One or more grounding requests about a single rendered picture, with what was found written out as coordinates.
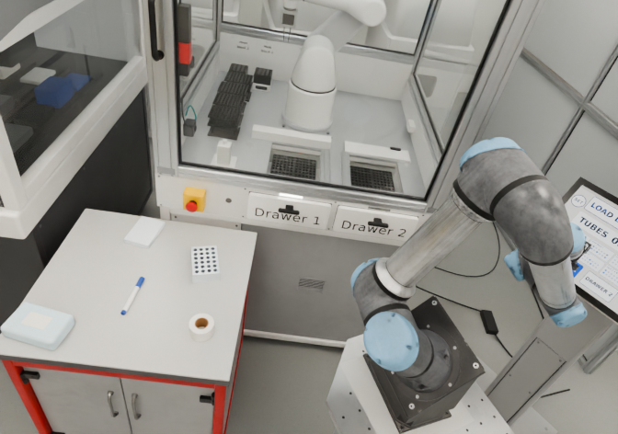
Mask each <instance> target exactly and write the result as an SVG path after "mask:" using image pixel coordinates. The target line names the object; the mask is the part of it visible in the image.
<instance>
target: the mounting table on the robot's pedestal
mask: <svg viewBox="0 0 618 434"><path fill-rule="evenodd" d="M365 353H367V351H366V348H365V346H364V342H363V335H360V336H357V337H353V338H350V339H348V340H347V343H346V346H345V348H344V351H343V353H342V356H341V359H340V362H339V364H338V369H337V372H336V375H335V378H334V380H333V382H332V385H331V388H330V391H329V394H328V397H327V400H326V405H327V407H328V409H329V412H328V413H329V415H330V416H331V419H332V421H333V423H334V425H335V427H336V429H337V431H338V434H376V432H375V430H374V428H373V426H372V423H371V421H370V420H369V419H368V417H367V415H366V413H365V411H364V409H363V407H362V406H361V403H360V401H359V399H358V397H357V395H356V394H355V393H354V391H353V389H352V387H351V385H350V383H349V380H348V378H347V377H346V375H345V373H344V371H343V370H342V368H341V366H340V363H343V362H346V361H348V360H353V359H356V358H358V357H360V356H363V354H365ZM461 401H462V403H463V405H464V406H465V408H466V409H467V410H468V412H469V413H470V415H471V416H472V418H473V419H474V422H472V423H470V424H468V425H466V426H463V427H461V428H458V429H456V430H455V431H453V432H451V433H449V434H514V432H513V431H512V430H511V428H510V427H509V425H508V424H507V423H506V421H505V420H504V419H503V417H502V416H501V415H500V413H499V412H498V411H497V409H496V408H495V407H494V406H493V404H492V403H491V402H490V400H489V399H488V398H487V396H486V395H485V393H484V392H483V391H482V389H481V388H480V387H479V385H478V384H477V383H476V382H474V383H473V385H472V386H471V387H470V388H469V390H468V391H467V392H466V394H465V395H464V396H463V398H462V399H461Z"/></svg>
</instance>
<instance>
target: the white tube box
mask: <svg viewBox="0 0 618 434"><path fill-rule="evenodd" d="M191 267H192V282H193V283H198V282H209V281H219V280H220V269H219V261H218V254H217V246H193V247H192V248H191Z"/></svg>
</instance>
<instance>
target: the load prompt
mask: <svg viewBox="0 0 618 434"><path fill-rule="evenodd" d="M583 209H584V210H586V211H588V212H590V213H592V214H593V215H595V216H596V217H598V218H600V219H601V220H603V221H605V222H606V223H608V224H609V225H611V226H613V227H614V228H616V229H617V230H618V210H617V209H616V208H614V207H613V206H612V205H610V204H608V203H606V202H605V201H603V200H601V199H599V198H597V197H595V196H594V197H593V198H592V199H591V200H590V201H589V202H588V204H587V205H586V206H585V207H584V208H583Z"/></svg>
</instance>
